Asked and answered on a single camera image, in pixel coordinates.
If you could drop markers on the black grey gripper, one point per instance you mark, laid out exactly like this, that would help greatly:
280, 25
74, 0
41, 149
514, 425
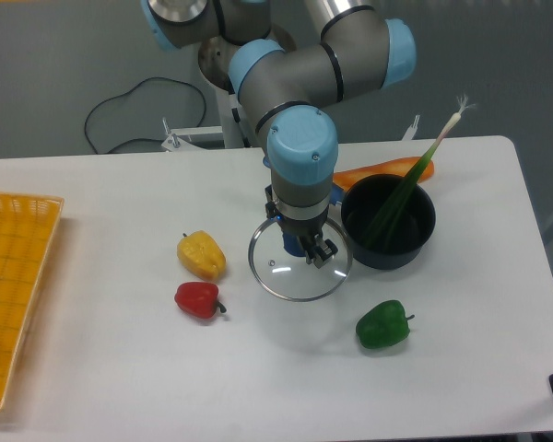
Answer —
304, 224

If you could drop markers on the orange carrot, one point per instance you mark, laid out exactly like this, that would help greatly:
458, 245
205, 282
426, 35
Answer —
397, 167

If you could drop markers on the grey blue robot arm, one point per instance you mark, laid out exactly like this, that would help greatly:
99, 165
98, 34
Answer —
283, 93

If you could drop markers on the red bell pepper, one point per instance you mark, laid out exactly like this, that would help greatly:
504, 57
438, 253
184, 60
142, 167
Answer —
199, 299

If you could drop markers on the yellow woven basket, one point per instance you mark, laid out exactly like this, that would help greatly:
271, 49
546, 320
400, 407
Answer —
28, 224

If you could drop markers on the green bell pepper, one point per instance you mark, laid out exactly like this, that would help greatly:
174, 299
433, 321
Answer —
383, 326

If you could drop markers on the yellow bell pepper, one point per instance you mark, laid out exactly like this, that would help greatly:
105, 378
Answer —
199, 253

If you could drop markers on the dark blue cooking pot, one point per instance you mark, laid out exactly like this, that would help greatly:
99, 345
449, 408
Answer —
400, 239

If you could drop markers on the green onion stalk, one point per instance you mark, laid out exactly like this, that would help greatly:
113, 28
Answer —
403, 189

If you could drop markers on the glass pot lid blue knob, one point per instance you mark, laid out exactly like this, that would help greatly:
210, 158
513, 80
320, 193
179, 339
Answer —
280, 267

